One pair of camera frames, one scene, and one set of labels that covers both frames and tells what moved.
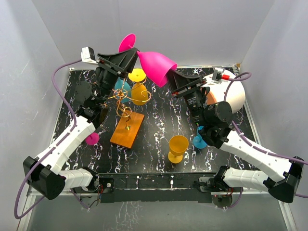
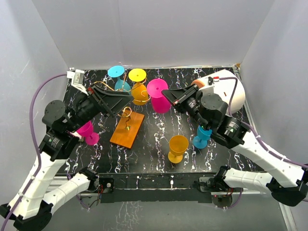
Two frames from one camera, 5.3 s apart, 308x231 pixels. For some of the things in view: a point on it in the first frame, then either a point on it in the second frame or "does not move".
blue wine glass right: (198, 141) does not move
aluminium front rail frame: (154, 187) does not move
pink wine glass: (156, 66) to (160, 103)
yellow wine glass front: (178, 145) does not move
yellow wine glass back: (139, 95) does not move
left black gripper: (121, 62) to (109, 102)
